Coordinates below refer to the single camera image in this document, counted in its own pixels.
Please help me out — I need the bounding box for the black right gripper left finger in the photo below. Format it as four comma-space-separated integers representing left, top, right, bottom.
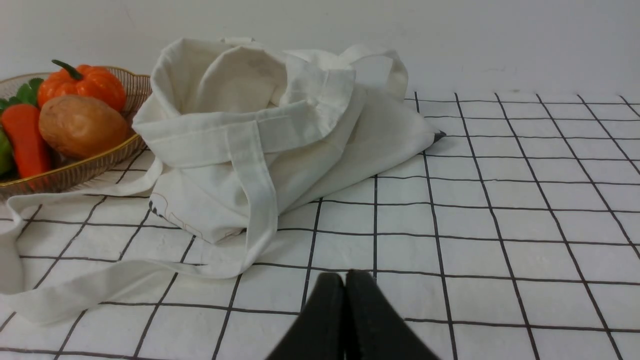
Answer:
267, 273, 345, 360

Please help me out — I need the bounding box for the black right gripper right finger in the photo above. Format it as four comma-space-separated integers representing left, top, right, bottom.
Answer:
345, 269, 439, 360

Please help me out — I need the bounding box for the white canvas tote bag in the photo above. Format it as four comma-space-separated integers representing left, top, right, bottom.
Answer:
1, 38, 445, 324

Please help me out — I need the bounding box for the white checkered tablecloth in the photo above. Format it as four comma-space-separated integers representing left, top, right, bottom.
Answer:
1, 93, 640, 360

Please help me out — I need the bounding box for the brown toy potato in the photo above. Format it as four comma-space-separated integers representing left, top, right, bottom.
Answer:
38, 95, 131, 160

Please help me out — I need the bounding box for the orange toy pumpkin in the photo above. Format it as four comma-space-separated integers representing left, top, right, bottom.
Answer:
37, 59, 127, 112

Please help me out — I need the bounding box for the green toy cucumber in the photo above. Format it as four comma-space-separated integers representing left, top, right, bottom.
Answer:
0, 129, 15, 176

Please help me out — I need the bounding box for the orange toy carrot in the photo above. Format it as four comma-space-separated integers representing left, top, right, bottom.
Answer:
1, 77, 52, 178

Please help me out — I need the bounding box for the gold wire basket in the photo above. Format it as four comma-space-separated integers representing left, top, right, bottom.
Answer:
0, 66, 152, 200

